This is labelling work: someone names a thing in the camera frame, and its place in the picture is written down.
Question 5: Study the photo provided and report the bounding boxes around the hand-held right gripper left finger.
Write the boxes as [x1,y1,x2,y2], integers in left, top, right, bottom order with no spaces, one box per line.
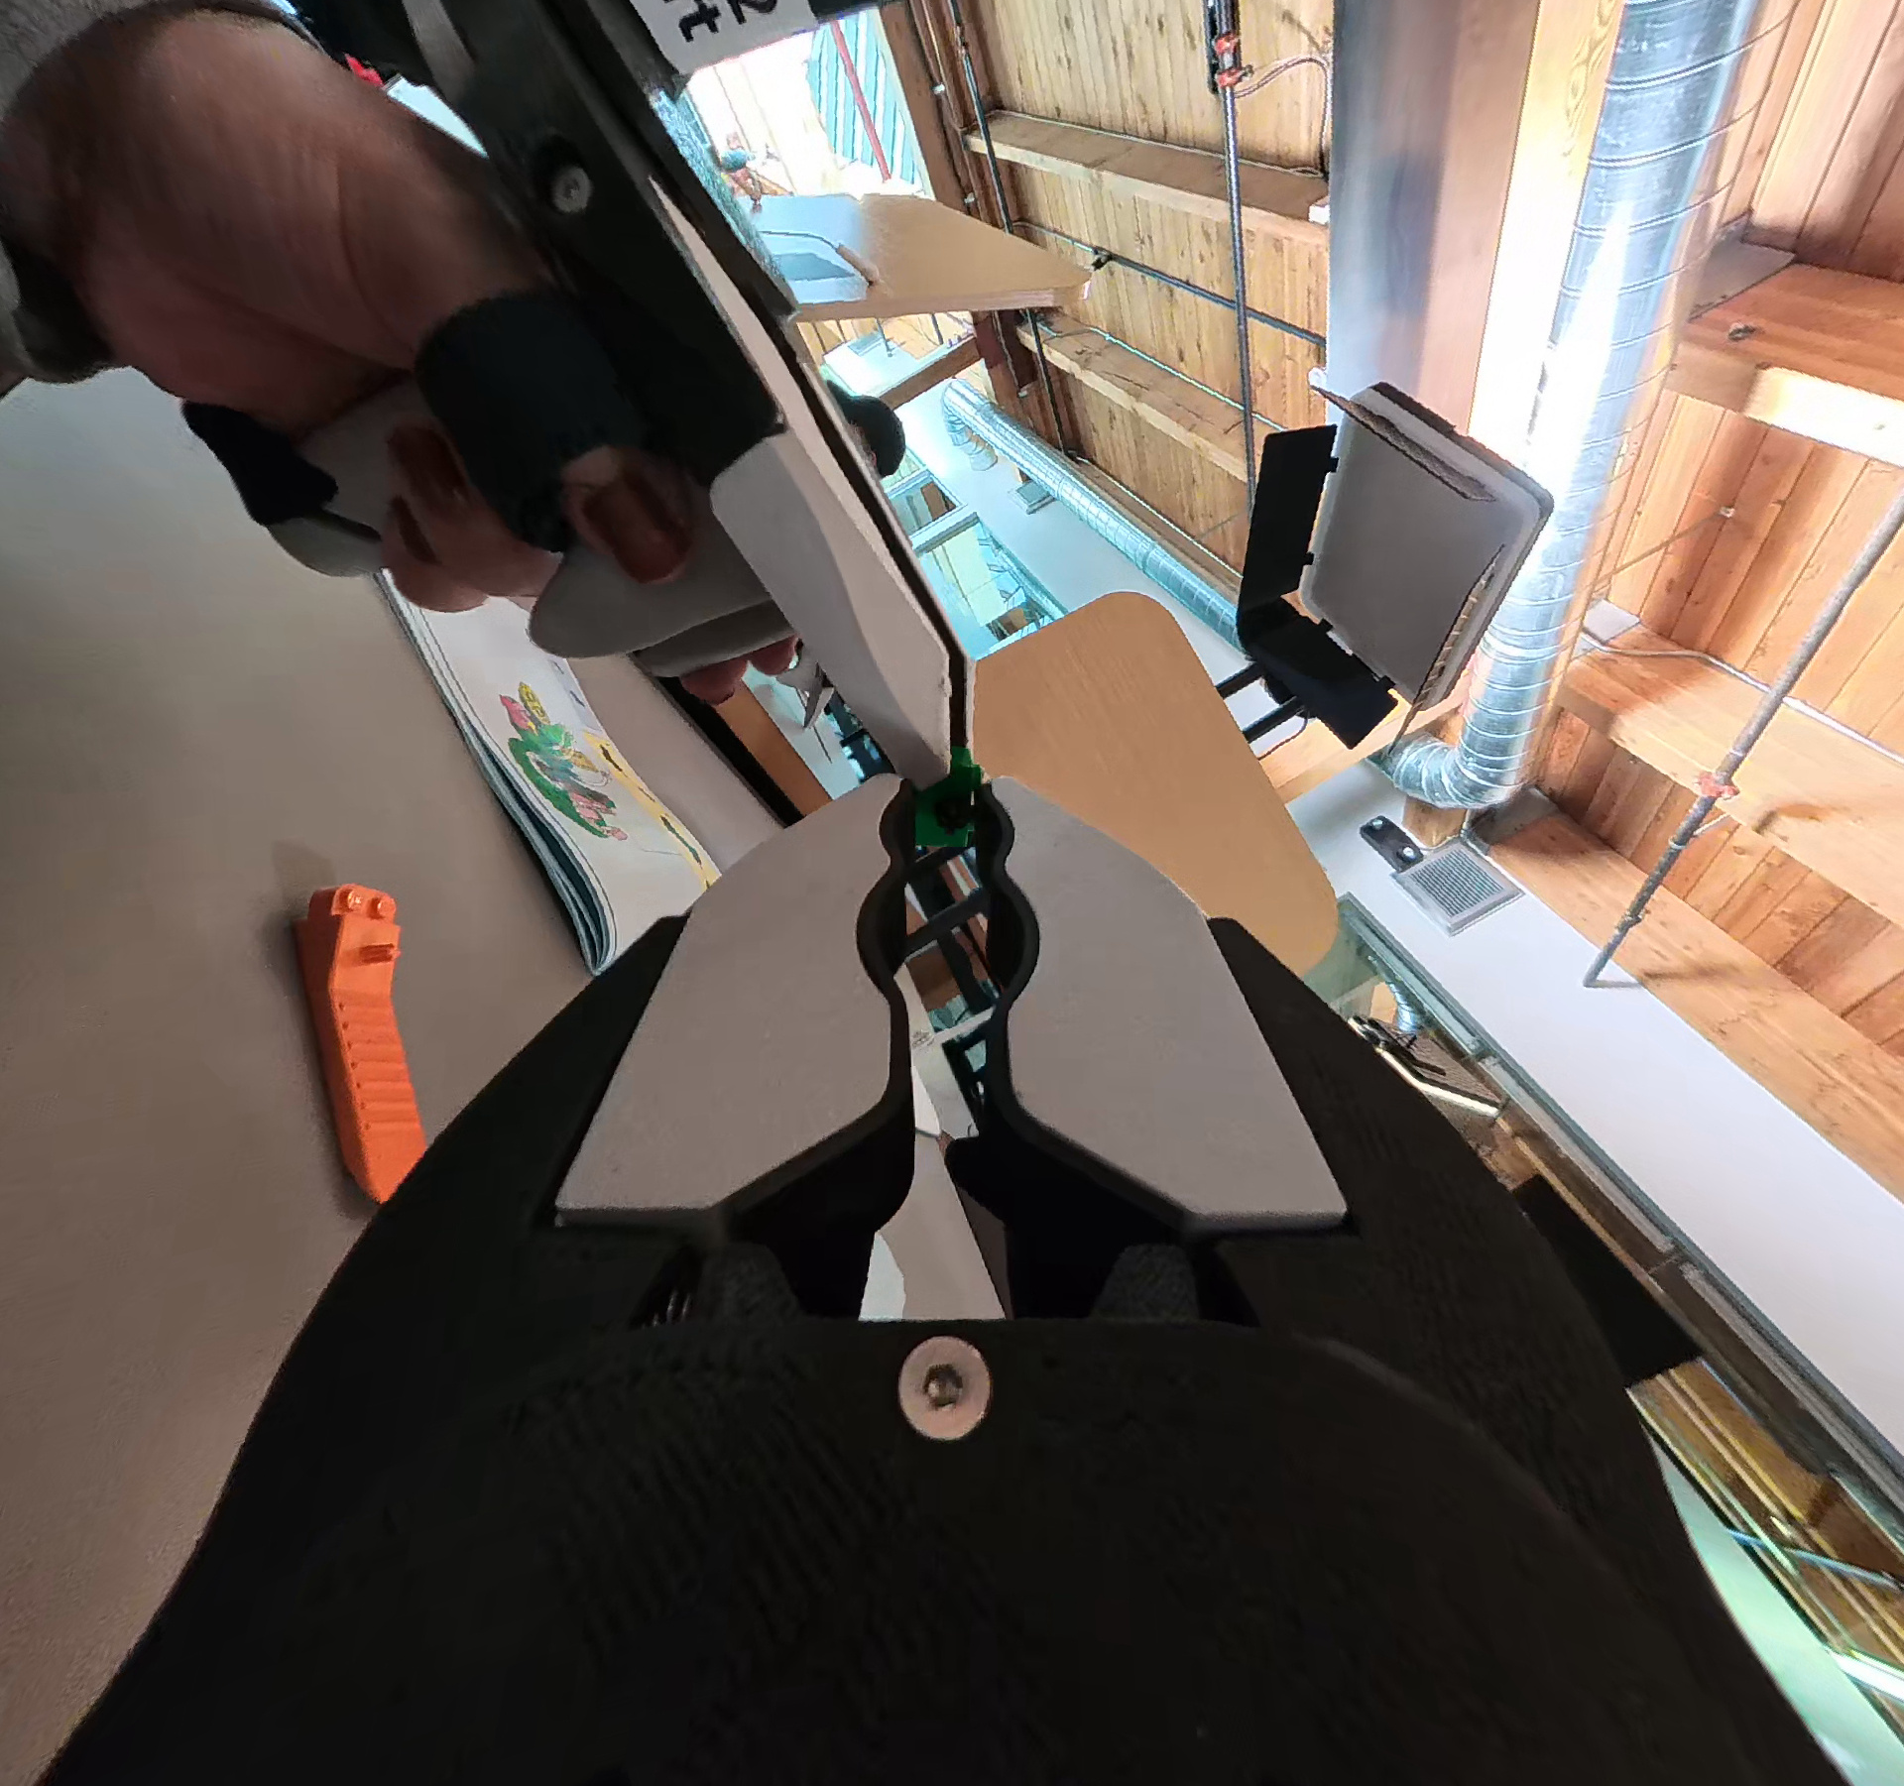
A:
[554,773,917,1318]

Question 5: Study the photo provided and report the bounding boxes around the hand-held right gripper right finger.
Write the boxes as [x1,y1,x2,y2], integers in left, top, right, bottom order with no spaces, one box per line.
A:
[946,775,1351,1323]

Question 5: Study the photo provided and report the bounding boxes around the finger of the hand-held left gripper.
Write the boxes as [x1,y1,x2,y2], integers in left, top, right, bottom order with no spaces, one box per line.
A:
[649,164,983,776]

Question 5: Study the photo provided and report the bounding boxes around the small green lego piece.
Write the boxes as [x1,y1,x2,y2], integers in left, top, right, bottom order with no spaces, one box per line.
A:
[911,745,986,850]

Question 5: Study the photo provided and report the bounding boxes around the orange lego brick separator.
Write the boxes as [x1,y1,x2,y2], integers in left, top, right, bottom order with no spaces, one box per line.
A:
[295,882,430,1204]

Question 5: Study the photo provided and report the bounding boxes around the lego instruction booklet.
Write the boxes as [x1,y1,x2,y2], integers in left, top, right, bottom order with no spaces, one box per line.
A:
[379,572,723,977]

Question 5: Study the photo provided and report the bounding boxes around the person's left hand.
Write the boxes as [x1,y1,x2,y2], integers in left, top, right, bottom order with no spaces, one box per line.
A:
[0,16,806,709]

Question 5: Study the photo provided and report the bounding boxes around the black round object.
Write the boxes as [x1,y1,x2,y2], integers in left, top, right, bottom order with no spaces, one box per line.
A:
[823,385,908,481]

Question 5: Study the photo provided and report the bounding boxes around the rounded plywood panel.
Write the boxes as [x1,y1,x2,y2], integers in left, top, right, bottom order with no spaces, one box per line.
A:
[970,591,1342,983]
[749,190,1098,325]

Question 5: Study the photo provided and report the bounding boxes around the black flat panel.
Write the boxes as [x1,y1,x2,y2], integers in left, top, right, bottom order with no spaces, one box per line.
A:
[1231,423,1402,754]

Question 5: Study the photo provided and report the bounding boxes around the studio light panel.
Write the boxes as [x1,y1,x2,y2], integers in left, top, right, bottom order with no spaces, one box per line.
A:
[1297,378,1557,709]

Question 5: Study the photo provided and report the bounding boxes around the grey metal pipe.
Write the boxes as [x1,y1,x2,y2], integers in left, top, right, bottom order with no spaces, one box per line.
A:
[1580,487,1904,991]

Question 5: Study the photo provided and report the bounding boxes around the white wall vent grille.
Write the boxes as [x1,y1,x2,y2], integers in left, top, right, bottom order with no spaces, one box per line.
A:
[1392,839,1525,937]

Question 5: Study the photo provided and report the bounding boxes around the silver ventilation duct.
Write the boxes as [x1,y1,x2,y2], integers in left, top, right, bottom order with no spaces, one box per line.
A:
[1374,0,1823,813]

